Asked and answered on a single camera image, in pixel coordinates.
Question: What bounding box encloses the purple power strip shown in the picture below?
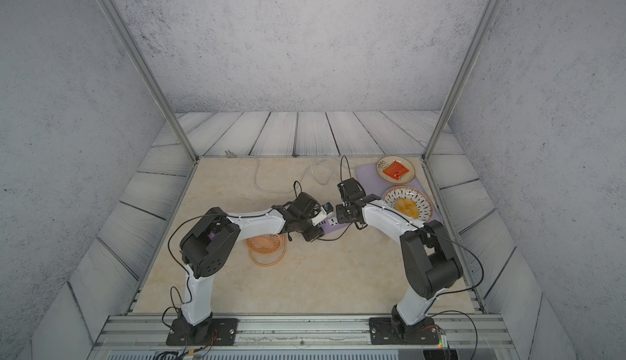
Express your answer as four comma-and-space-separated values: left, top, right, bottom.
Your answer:
318, 216, 349, 235

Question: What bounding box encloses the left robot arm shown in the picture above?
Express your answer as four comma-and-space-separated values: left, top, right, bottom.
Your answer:
174, 192, 334, 328

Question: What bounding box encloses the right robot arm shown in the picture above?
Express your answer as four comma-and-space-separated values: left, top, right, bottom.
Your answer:
335, 178, 464, 332

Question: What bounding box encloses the purple placemat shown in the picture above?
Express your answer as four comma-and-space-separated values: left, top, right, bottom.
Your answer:
355, 163, 443, 223

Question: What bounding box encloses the beige plate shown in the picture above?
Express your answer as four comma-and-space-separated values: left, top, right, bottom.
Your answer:
376, 156, 416, 185

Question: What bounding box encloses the red packet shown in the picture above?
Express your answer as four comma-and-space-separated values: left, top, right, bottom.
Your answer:
383, 161, 410, 181

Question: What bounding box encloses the yellow food in bowl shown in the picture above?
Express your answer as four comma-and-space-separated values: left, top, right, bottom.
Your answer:
395, 198, 421, 218

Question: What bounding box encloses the white patterned bowl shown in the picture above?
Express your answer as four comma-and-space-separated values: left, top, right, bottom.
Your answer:
382, 186, 435, 222

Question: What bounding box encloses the black fan cable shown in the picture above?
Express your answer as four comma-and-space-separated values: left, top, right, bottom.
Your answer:
288, 222, 354, 243

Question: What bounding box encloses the white power strip cord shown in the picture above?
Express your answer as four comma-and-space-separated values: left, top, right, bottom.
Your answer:
223, 151, 350, 195

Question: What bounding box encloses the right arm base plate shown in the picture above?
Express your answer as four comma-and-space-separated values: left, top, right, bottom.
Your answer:
368, 317, 442, 346

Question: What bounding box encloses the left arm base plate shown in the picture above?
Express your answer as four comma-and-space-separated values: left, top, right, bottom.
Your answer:
166, 317, 239, 347

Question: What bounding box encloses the aluminium front rail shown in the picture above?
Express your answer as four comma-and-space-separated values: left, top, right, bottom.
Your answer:
89, 312, 518, 359

